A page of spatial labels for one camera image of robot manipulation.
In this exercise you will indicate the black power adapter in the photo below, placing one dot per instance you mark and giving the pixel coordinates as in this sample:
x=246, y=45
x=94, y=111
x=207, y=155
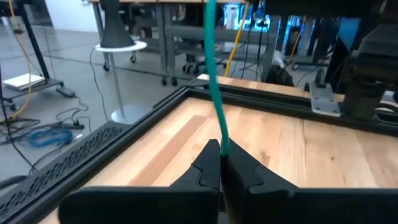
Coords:
x=65, y=91

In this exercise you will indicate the black power strip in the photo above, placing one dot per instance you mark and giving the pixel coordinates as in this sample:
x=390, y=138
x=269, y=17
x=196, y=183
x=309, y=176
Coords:
x=73, y=126

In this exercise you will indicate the black equipment stand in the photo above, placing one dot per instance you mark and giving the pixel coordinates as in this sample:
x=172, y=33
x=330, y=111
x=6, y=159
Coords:
x=34, y=46

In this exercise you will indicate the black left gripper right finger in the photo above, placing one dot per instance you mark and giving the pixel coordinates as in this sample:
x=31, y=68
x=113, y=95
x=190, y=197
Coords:
x=295, y=207

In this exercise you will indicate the white flat panel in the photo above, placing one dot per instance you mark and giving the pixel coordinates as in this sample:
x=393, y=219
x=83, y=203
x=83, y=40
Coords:
x=23, y=81

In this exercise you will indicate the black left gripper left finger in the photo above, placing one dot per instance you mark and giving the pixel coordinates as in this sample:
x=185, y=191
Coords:
x=140, y=205

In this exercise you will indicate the white lamp base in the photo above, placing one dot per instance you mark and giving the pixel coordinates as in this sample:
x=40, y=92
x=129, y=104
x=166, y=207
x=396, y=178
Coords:
x=119, y=47

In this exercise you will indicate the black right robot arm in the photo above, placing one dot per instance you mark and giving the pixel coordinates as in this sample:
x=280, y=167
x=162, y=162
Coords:
x=367, y=77

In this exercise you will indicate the grey metal mounting plate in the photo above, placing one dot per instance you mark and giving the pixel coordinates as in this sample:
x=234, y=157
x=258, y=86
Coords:
x=323, y=99

